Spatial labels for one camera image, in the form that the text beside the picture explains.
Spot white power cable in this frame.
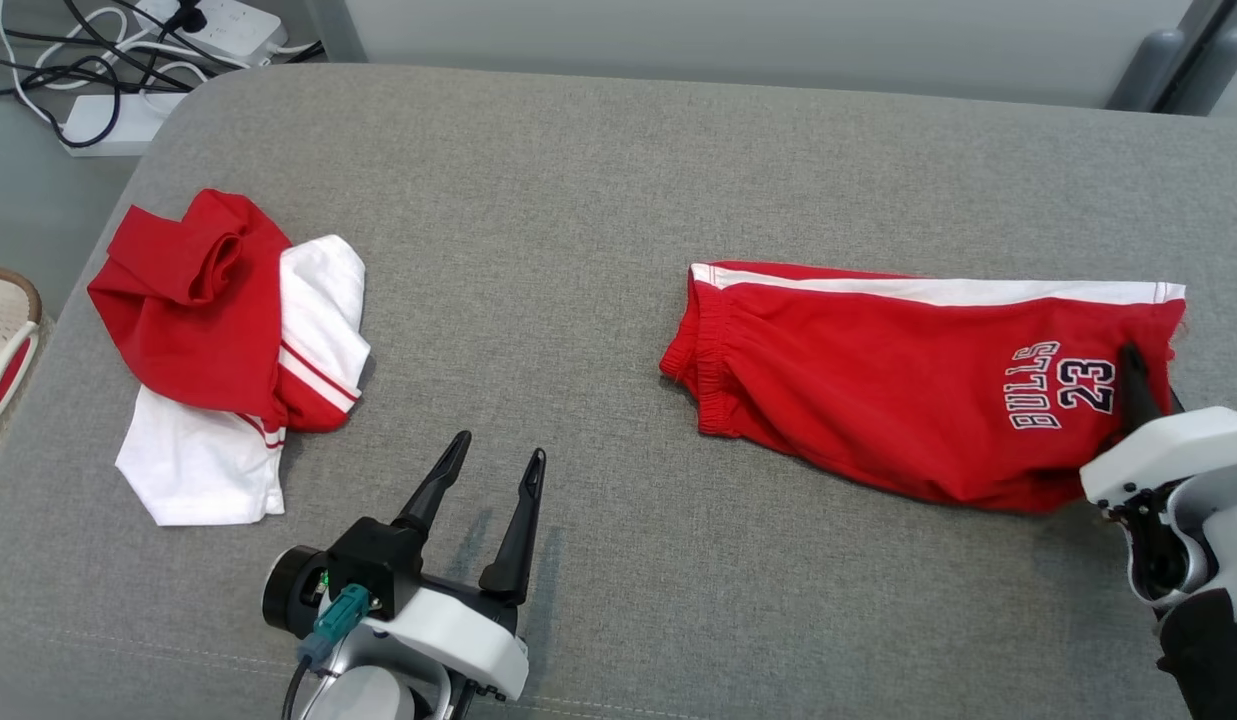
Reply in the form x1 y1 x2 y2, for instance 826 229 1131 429
16 8 211 127

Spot white power strip with sockets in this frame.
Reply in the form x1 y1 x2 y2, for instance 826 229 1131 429
133 0 284 67

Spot beige woven basket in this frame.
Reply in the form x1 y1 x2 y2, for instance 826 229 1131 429
0 263 44 431

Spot white power strip with cables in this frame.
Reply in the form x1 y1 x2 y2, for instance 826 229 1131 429
0 0 324 149

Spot grey partition foot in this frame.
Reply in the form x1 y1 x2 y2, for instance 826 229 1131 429
1106 28 1189 113
303 0 369 64
1170 28 1237 117

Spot red Bulls 23 shorts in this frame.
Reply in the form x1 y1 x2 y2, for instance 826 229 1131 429
658 262 1189 514

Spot plain white power strip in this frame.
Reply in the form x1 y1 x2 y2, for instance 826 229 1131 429
60 90 189 158

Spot red and white t-shirt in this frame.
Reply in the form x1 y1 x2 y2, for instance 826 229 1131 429
86 188 372 528

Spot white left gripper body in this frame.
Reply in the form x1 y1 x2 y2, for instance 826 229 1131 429
361 587 530 702

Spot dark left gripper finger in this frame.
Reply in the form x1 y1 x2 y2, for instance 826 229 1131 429
477 449 547 607
391 431 473 538

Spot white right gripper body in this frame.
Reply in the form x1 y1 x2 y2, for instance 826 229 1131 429
1080 405 1237 507

